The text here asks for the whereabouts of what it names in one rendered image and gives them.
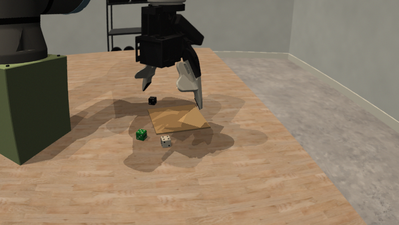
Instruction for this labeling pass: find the black die with white pips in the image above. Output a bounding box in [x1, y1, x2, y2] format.
[148, 96, 157, 105]

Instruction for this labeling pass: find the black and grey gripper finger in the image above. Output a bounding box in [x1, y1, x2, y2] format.
[176, 42, 202, 110]
[135, 65, 157, 91]

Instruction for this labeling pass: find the green die with white pips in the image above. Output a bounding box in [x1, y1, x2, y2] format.
[136, 129, 147, 141]

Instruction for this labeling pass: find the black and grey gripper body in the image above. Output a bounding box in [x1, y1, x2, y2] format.
[135, 4, 189, 68]

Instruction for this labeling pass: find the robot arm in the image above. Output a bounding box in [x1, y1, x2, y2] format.
[0, 0, 204, 64]

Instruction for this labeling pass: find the beige and black die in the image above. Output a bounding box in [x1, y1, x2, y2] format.
[161, 135, 171, 148]

